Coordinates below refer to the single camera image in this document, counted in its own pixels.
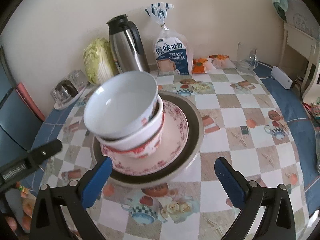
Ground strawberry pattern bowl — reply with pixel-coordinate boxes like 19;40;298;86
101;123;164;158

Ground plain white bowl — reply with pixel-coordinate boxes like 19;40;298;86
95;95;164;154

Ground white bowl red flowers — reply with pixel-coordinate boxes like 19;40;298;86
84;71;158;140

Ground floral rimmed white plate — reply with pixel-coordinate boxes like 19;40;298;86
110;100;189;176

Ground person's right hand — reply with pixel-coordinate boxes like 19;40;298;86
5;217;17;232

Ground dark glass on tray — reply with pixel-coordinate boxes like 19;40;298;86
50;79;78;106

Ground blue tablecloth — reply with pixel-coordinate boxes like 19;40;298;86
32;63;319;215

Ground patterned checkered tablecloth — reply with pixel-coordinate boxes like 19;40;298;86
22;65;308;240

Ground upturned drinking glass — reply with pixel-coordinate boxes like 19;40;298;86
67;70;88;92

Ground colourful toys pile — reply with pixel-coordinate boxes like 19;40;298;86
310;97;320;122

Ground napa cabbage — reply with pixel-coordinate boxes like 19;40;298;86
83;38;118;85

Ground white power adapter box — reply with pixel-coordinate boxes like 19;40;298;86
271;66;293;89

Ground stainless steel thermos jug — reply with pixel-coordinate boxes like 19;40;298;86
107;14;150;73

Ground glass pitcher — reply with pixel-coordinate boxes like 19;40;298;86
235;42;259;73

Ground orange snack packet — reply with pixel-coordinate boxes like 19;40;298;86
209;54;235;69
192;58;208;74

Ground toast bread bag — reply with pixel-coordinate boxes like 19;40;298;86
145;2;193;75

